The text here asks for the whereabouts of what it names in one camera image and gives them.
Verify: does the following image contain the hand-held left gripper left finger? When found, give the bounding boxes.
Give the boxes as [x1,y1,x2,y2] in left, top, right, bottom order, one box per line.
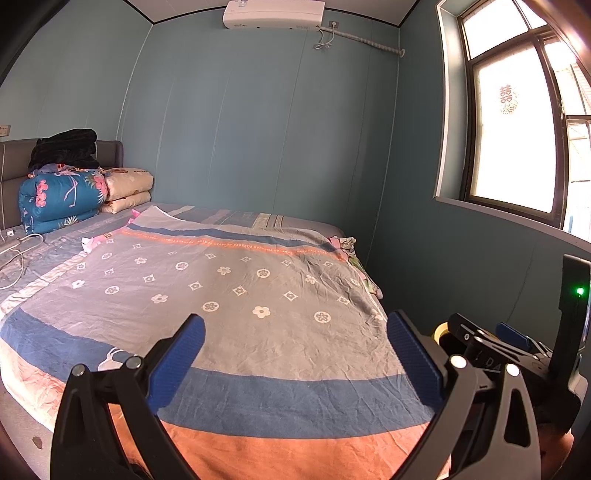
[50,314,206,480]

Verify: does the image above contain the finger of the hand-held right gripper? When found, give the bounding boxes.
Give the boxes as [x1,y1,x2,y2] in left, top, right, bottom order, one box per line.
[495,322,552,358]
[447,313,499,370]

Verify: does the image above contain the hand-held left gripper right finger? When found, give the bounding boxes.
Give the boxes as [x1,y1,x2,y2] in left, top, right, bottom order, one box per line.
[387,310,542,480]

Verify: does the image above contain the bed with patterned sheet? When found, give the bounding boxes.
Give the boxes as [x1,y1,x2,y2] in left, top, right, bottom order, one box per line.
[0,205,451,480]

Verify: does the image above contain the pink floral cloth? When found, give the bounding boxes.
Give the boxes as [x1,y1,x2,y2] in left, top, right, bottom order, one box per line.
[327,236,383,301]

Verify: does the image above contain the small pink white cloth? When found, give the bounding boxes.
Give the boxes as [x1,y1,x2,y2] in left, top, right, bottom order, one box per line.
[81,234,114,254]

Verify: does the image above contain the beige stacked pillows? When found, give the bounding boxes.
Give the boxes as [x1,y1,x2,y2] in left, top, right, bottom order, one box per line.
[99,168,154,214]

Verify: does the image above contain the brown framed window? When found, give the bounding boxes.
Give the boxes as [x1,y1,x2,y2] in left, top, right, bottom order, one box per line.
[434,0,591,243]

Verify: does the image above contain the blue floral folded quilt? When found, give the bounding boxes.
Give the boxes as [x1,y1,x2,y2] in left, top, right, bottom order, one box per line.
[18,168,108,235]

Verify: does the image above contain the window sticker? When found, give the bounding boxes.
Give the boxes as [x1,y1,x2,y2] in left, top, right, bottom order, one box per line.
[498,84,519,116]

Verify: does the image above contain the grey upholstered headboard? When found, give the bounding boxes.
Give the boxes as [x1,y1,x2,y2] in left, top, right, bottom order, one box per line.
[0,138,124,232]

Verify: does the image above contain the black folded cloth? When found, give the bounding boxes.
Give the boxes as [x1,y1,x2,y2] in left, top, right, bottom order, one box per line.
[28,128,101,171]

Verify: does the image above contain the wrapped air conditioner pipe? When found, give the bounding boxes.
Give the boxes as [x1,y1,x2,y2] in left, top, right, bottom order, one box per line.
[324,28,406,59]

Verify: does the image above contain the white air conditioner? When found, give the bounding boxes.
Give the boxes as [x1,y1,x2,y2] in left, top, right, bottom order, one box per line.
[222,0,325,30]

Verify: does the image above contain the white charging cables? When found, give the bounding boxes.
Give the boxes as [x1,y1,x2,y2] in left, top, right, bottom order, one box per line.
[0,228,45,291]

